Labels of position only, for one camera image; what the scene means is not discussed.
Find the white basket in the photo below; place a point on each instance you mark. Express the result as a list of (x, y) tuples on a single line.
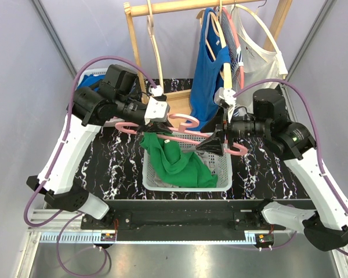
[(223, 170), (96, 71)]

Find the green tank top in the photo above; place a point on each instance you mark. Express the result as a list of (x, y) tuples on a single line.
[(175, 167)]

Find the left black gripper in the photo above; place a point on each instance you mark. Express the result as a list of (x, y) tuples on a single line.
[(159, 127)]

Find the white centre basket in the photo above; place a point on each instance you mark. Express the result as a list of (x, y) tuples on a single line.
[(223, 170)]

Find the white tank top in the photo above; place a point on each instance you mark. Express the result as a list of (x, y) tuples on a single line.
[(257, 63)]

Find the white rear basket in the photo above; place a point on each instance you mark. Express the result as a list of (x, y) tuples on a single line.
[(96, 71)]

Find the beige plastic hanger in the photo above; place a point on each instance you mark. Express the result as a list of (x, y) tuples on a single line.
[(151, 33)]

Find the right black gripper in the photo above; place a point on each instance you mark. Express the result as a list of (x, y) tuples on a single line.
[(213, 145)]

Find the pink hanger under striped top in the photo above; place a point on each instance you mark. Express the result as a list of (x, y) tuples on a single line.
[(237, 43)]

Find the cream wooden hanger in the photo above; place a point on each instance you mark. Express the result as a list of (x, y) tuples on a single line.
[(227, 78)]

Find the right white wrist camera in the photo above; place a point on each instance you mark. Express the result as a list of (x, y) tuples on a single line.
[(225, 98)]

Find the folded blue cloth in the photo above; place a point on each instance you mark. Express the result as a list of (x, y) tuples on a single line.
[(91, 81)]

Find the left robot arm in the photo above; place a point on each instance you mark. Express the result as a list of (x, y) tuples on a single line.
[(112, 96)]

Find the wooden clothes rack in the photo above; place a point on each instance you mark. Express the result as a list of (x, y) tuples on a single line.
[(180, 99)]

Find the cream hanger under white top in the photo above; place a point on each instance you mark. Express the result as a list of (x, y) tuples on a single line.
[(270, 42)]

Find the blue tank top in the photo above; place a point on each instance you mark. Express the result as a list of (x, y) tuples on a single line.
[(207, 77)]

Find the pink hanger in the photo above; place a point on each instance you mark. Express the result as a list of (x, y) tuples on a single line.
[(183, 133), (237, 43)]

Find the grey tank top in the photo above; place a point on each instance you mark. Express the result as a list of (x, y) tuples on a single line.
[(203, 157)]

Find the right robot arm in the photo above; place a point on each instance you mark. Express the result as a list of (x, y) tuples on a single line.
[(326, 226)]

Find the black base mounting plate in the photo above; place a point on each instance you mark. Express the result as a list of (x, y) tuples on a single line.
[(180, 221)]

